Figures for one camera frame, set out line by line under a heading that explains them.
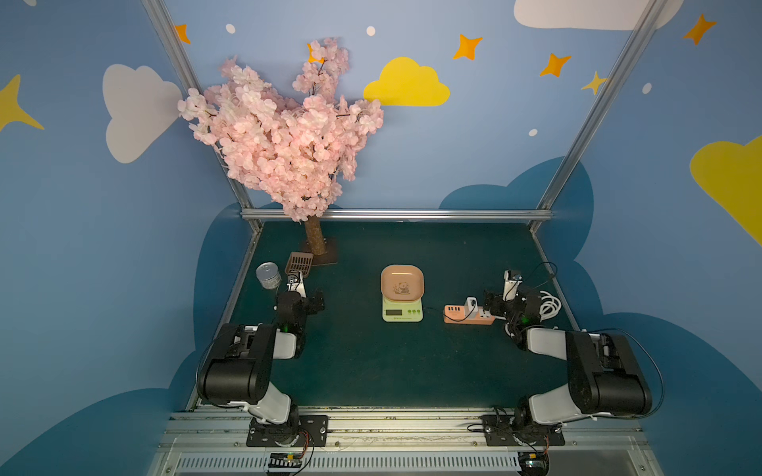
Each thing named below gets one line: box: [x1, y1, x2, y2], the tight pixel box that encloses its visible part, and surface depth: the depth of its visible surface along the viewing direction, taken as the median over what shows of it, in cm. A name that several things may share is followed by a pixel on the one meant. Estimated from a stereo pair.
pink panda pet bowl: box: [380, 252, 426, 302], surface depth 100 cm
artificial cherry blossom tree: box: [177, 37, 384, 256], surface depth 72 cm
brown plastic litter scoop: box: [284, 251, 314, 279], surface depth 110 cm
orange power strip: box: [443, 304, 496, 326], surface depth 95 cm
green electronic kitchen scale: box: [381, 294, 424, 323], surface depth 97 cm
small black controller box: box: [517, 451, 550, 476], surface depth 73 cm
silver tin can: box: [255, 261, 282, 290], surface depth 103 cm
